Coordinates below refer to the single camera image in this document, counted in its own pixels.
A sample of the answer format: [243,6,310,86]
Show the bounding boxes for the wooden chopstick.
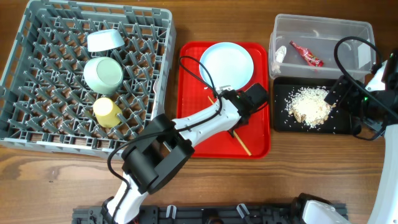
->
[207,96,252,156]

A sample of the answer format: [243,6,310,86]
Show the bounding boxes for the food scraps and rice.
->
[285,86,336,128]

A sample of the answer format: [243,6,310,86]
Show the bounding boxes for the yellow cup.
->
[93,97,122,128]

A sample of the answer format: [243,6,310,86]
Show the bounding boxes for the green bowl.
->
[83,57,123,95]

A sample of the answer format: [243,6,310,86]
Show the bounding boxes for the light blue small bowl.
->
[87,29,124,52]

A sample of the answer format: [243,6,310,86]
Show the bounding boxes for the white plastic fork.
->
[150,78,164,119]

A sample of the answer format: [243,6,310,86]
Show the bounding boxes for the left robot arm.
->
[101,83,269,223]

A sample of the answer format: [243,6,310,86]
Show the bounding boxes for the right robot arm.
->
[325,49,397,224]

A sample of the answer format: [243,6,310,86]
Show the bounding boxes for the black waste tray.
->
[272,77,353,134]

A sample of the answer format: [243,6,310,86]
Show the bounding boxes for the grey dishwasher rack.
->
[1,1,176,158]

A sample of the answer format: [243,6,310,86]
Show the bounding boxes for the light blue plate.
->
[199,42,254,90]

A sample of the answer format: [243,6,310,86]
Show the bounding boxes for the crumpled white wrapper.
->
[272,45,287,73]

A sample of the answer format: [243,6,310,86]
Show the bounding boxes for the red wrapper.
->
[289,41,324,67]

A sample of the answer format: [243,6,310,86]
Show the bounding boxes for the clear plastic bin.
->
[268,14,375,79]

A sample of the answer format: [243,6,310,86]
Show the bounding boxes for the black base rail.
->
[72,204,299,224]

